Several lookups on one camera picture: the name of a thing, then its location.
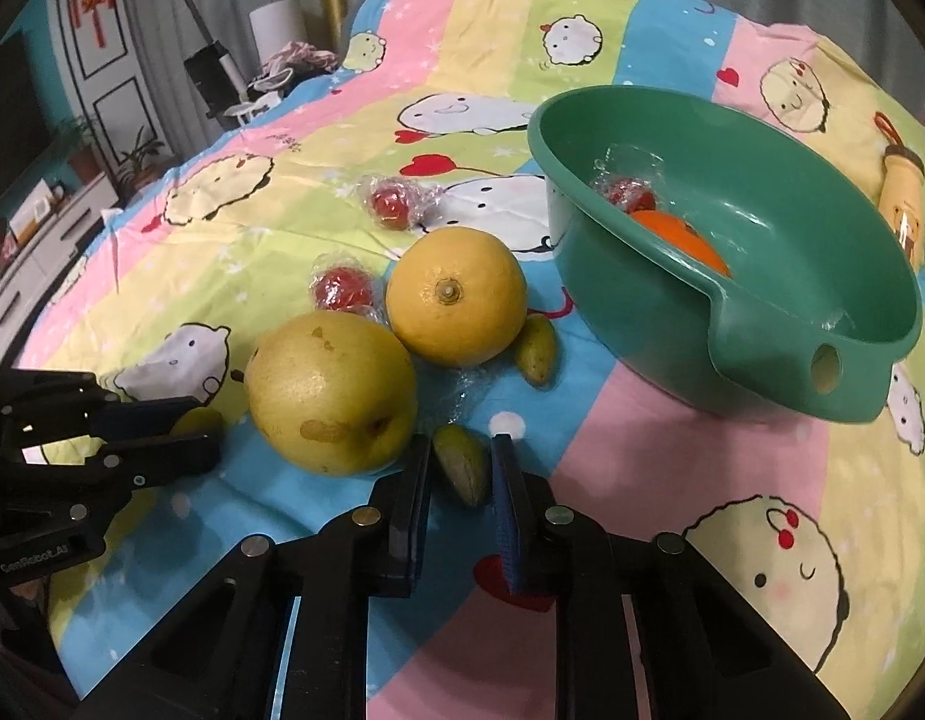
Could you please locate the pink white clothes pile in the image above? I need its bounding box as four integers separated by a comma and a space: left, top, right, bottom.
259, 41, 343, 80

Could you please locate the white cylinder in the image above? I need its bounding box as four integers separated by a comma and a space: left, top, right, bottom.
248, 0, 306, 65

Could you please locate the small green fruit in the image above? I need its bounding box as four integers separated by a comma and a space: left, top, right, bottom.
513, 315, 557, 387
169, 406, 227, 440
432, 424, 489, 509

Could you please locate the yellow bear bottle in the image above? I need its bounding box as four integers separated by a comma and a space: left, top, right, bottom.
873, 111, 924, 267

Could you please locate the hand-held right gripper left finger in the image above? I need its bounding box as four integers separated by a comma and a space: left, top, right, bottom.
72, 431, 433, 720

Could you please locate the white panelled door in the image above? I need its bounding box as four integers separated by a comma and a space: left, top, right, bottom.
46, 0, 170, 166

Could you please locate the potted plant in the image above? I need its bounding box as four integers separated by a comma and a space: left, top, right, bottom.
117, 127, 167, 192
57, 116, 103, 181

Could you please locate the green plastic basin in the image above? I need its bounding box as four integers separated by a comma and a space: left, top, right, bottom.
527, 85, 924, 423

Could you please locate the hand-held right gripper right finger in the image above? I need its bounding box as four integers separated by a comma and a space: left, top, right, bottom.
490, 431, 854, 720

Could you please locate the white box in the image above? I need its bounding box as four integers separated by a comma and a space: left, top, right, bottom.
12, 180, 65, 237

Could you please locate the cartoon printed blanket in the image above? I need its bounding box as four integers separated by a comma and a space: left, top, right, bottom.
12, 0, 925, 720

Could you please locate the orange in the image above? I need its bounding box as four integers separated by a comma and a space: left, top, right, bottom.
628, 210, 734, 278

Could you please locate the grey white media cabinet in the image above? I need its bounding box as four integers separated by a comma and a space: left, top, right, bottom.
0, 165, 122, 350

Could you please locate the red fruit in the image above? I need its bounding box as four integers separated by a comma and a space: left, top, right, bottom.
310, 251, 388, 323
591, 150, 662, 215
355, 172, 444, 233

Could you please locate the large yellow citrus fruit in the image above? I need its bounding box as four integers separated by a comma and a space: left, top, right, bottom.
385, 227, 528, 367

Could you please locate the clear plastic wrap piece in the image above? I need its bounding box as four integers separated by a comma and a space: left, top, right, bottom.
443, 364, 504, 425

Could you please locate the black television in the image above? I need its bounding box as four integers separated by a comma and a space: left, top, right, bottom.
0, 37, 54, 196

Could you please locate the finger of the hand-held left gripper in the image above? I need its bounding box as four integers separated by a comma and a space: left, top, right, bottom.
98, 431, 224, 492
79, 394, 208, 442

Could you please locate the black upright vacuum cleaner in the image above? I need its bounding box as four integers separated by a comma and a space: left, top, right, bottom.
145, 0, 249, 128

